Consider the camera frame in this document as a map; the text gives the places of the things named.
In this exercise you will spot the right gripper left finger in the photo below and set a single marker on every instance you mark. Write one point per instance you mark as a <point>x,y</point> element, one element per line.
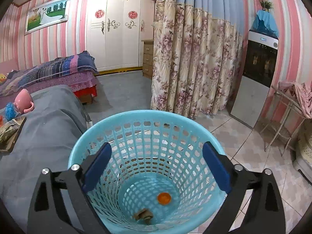
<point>48,213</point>

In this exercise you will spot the shiny snack wrapper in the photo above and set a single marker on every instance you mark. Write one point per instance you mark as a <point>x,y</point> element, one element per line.
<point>7,131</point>

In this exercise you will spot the blue plastic bag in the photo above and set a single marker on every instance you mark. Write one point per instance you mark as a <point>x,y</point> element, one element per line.
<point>10,112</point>

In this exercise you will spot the crumpled brown trash piece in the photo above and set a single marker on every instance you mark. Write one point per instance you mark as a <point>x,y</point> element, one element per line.
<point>145,215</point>

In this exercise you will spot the grey blanket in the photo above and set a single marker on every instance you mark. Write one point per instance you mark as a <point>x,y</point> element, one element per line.
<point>46,140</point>

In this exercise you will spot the orange bottle cap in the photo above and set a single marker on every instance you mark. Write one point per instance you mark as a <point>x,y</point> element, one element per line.
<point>164,198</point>

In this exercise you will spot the light blue plastic basket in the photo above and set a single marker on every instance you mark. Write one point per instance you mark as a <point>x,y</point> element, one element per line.
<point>152,152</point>

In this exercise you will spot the pink ceramic mug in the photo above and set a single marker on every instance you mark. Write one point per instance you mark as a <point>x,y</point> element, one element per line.
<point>23,102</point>

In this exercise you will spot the pink cloth on rack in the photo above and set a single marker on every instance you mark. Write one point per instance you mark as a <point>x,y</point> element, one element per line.
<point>301,92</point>

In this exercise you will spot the bed with plaid quilt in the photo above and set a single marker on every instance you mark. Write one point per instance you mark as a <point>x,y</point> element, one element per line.
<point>77,71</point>

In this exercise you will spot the yellow plush toy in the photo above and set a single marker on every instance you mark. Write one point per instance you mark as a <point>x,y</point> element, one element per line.
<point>2,78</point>

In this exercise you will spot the wooden drawer desk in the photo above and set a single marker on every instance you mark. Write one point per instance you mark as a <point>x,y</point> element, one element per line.
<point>147,68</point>

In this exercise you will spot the blue cloth bundle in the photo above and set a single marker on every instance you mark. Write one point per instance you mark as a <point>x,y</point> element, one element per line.
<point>264,23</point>

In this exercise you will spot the floral curtain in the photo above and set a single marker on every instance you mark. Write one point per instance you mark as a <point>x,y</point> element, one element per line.
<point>196,55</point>

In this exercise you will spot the framed landscape picture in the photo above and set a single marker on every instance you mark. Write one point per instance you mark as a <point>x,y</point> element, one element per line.
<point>45,15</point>

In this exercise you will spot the white wardrobe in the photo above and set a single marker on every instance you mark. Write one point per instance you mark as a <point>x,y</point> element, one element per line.
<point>116,30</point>

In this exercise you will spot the green potted plant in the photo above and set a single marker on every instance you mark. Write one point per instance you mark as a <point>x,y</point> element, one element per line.
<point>266,5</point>

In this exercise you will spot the metal wire rack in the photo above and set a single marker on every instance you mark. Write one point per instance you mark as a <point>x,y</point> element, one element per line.
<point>279,127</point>

